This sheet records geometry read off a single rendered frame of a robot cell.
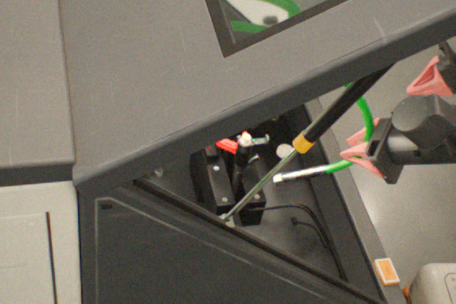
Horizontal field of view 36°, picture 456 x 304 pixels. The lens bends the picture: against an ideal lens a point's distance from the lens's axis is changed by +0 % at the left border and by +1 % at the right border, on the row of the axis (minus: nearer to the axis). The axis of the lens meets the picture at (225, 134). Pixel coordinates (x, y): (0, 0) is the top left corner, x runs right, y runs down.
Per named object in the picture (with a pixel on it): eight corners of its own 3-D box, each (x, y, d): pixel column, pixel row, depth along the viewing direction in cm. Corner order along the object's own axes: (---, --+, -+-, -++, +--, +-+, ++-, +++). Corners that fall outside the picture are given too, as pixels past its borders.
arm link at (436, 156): (471, 169, 101) (479, 134, 103) (448, 148, 97) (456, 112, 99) (428, 170, 106) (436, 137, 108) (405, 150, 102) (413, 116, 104)
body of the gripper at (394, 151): (365, 159, 106) (408, 157, 101) (388, 109, 111) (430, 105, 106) (385, 186, 110) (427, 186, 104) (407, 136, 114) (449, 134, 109)
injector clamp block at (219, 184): (255, 244, 147) (267, 200, 136) (208, 249, 144) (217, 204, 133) (220, 125, 169) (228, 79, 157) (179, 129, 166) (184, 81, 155)
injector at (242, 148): (248, 213, 144) (265, 145, 129) (225, 215, 143) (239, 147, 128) (245, 202, 146) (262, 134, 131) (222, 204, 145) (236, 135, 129)
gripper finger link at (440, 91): (392, 63, 129) (441, 40, 124) (410, 87, 133) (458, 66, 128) (396, 87, 124) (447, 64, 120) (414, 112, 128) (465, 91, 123)
